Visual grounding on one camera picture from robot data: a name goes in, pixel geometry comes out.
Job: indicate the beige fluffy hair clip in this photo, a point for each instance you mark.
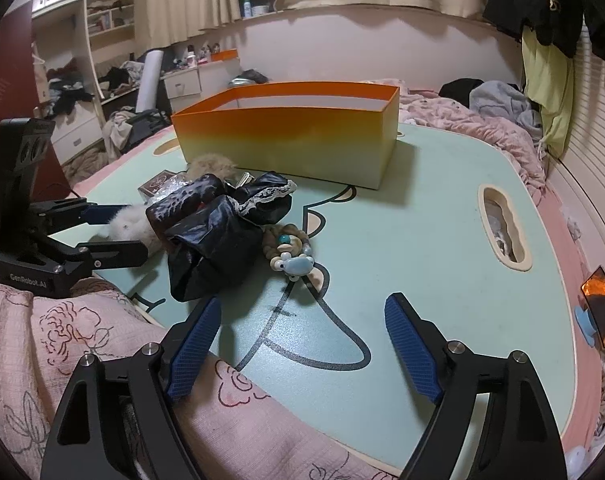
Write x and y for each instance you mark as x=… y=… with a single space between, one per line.
x=212 y=166

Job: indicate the white shelving unit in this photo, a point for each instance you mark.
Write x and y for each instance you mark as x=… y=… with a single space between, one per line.
x=110 y=20

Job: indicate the white paper roll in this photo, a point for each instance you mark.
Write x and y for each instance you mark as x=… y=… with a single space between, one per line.
x=150 y=80

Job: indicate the orange cardboard box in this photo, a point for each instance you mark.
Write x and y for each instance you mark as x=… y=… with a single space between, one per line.
x=282 y=140

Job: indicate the dark brown glossy hair clip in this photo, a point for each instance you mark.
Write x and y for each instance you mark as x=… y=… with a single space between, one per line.
x=182 y=202

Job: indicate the pink floral pajama leg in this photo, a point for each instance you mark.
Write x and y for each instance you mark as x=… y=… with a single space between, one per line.
x=57 y=320

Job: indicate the dark clothes pile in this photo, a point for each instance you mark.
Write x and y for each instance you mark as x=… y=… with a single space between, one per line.
x=70 y=87

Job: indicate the red-brown door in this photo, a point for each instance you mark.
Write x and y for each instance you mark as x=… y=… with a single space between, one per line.
x=7 y=75

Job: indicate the black clothing heap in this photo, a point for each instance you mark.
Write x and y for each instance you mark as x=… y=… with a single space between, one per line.
x=462 y=91

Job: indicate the brown card deck box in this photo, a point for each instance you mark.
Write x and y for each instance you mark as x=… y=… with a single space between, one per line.
x=155 y=184

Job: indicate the small white drawer cabinet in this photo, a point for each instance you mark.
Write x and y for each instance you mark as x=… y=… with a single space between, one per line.
x=182 y=84

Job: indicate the light clothes pile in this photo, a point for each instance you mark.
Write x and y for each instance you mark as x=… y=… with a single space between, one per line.
x=132 y=127

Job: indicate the grey patterned cloth pile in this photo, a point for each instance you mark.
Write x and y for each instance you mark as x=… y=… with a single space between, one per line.
x=247 y=77

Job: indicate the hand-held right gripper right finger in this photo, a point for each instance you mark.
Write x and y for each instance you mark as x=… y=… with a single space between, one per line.
x=412 y=350

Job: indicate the small white jar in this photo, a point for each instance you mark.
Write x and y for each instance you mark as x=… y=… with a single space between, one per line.
x=261 y=10

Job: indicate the group of small bottles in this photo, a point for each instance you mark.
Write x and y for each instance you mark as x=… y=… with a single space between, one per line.
x=197 y=55

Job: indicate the grey clothing heap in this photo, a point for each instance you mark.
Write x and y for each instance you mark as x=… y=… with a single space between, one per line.
x=502 y=102

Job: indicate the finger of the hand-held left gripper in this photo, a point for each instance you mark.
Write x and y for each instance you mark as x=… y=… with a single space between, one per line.
x=100 y=214
x=117 y=255

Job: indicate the white drawer unit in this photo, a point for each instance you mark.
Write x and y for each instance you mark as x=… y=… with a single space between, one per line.
x=77 y=132

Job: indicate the light blue stand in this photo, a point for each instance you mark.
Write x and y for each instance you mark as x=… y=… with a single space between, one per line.
x=585 y=322

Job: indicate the yellow-green hanging cloth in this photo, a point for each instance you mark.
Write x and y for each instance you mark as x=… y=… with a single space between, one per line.
x=547 y=85

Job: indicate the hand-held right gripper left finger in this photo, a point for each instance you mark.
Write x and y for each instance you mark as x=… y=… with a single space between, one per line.
x=192 y=347

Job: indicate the pink floral blanket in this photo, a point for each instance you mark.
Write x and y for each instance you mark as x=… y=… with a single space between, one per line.
x=457 y=120

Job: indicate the white bottle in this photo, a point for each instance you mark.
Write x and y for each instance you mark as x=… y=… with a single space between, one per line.
x=247 y=8

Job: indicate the orange topped white box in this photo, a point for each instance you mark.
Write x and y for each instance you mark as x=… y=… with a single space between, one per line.
x=225 y=56

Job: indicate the black lace-trimmed scrunchie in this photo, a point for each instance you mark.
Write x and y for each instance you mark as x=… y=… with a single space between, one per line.
x=217 y=250

